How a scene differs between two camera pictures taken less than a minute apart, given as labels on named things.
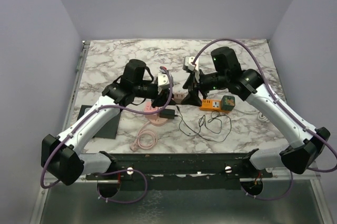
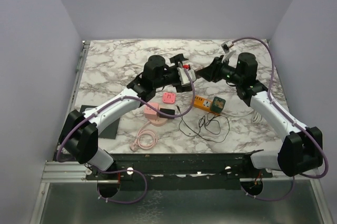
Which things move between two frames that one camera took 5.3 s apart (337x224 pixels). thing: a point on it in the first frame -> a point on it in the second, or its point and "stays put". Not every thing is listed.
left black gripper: [162, 98] -> [177, 59]
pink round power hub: [160, 121] stays put
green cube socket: [227, 103] -> [217, 105]
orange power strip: [212, 105] stays put
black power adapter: [168, 114] stays put
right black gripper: [192, 97] -> [211, 72]
